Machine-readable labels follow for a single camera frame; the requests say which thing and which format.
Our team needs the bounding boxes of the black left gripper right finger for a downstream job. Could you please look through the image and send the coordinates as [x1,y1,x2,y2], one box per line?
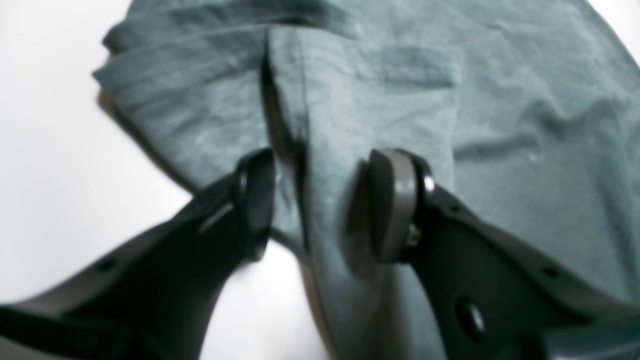
[367,148,640,360]

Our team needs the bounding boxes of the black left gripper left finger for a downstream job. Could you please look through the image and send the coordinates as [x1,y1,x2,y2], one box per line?
[0,148,275,360]

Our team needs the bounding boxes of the dark grey t-shirt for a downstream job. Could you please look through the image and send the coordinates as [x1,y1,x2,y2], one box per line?
[94,0,640,360]

